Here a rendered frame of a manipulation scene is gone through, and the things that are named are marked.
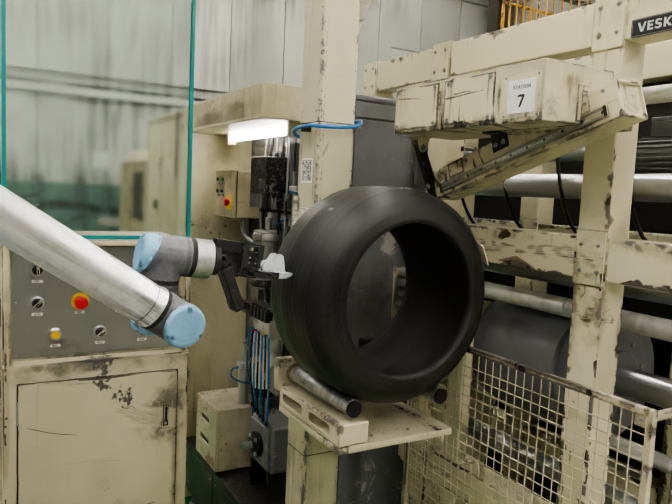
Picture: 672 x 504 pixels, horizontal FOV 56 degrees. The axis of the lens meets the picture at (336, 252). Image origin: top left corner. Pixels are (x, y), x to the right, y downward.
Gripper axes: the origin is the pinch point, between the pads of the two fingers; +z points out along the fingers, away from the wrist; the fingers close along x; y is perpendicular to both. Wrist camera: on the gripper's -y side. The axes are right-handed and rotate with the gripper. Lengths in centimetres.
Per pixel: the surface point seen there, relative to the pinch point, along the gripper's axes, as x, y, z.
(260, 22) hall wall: 919, 352, 328
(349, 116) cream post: 28, 48, 27
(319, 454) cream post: 28, -58, 35
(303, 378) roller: 16.3, -30.1, 18.1
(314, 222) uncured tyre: 2.1, 14.4, 6.6
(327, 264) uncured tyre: -10.0, 4.9, 5.3
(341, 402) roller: -5.5, -30.3, 18.1
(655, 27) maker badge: -39, 75, 71
